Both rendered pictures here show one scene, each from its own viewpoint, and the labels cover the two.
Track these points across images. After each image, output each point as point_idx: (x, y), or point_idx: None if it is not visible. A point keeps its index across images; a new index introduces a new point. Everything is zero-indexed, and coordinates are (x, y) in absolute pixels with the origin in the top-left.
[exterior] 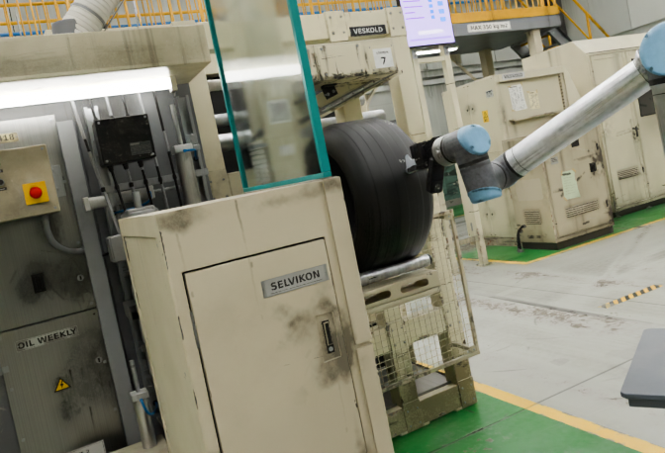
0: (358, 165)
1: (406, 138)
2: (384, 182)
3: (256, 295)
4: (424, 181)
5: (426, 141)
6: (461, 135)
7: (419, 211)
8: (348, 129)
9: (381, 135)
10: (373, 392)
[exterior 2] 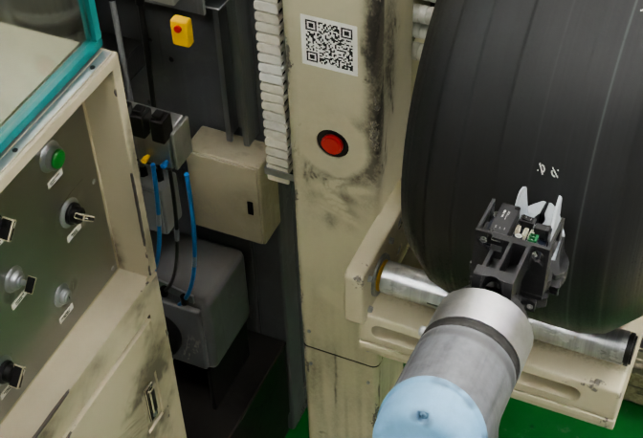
0: (422, 109)
1: (630, 105)
2: (454, 197)
3: None
4: (592, 253)
5: (500, 241)
6: (382, 409)
7: (550, 298)
8: None
9: (555, 54)
10: None
